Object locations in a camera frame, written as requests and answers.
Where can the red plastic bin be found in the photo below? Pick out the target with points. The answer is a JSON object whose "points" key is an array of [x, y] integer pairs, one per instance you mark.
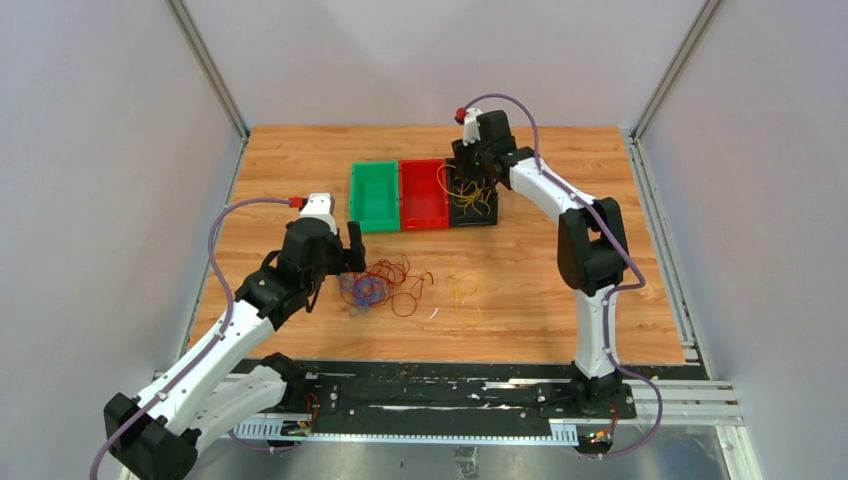
{"points": [[424, 204]]}

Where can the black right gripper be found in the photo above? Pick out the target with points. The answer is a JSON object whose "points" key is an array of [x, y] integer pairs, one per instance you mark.
{"points": [[461, 154]]}

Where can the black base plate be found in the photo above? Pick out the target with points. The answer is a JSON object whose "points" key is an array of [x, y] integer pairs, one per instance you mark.
{"points": [[465, 401]]}

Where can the green plastic bin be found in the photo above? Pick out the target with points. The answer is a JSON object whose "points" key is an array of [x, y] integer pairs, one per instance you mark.
{"points": [[374, 196]]}

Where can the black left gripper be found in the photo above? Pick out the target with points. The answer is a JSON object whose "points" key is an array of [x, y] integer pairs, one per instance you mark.
{"points": [[346, 257]]}

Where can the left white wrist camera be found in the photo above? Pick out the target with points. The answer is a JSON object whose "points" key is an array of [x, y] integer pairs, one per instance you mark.
{"points": [[320, 206]]}

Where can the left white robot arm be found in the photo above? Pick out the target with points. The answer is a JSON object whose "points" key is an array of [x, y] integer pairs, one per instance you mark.
{"points": [[160, 432]]}

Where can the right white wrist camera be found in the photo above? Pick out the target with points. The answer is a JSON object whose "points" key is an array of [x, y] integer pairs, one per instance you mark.
{"points": [[467, 117]]}

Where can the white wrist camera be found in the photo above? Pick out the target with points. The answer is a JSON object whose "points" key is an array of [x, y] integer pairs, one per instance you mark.
{"points": [[467, 117], [320, 206]]}

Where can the black plastic bin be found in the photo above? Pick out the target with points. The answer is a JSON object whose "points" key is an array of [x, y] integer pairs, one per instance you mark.
{"points": [[472, 202]]}

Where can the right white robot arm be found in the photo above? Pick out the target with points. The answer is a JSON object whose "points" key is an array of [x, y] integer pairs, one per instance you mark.
{"points": [[592, 251]]}

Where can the aluminium frame post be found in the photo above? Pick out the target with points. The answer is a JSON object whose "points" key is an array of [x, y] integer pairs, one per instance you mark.
{"points": [[195, 42], [693, 36]]}

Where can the aluminium frame post left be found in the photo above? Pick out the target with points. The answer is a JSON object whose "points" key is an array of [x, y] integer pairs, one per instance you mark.
{"points": [[195, 42]]}

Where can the aluminium frame post right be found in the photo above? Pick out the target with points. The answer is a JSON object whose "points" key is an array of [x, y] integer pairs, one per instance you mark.
{"points": [[693, 36]]}

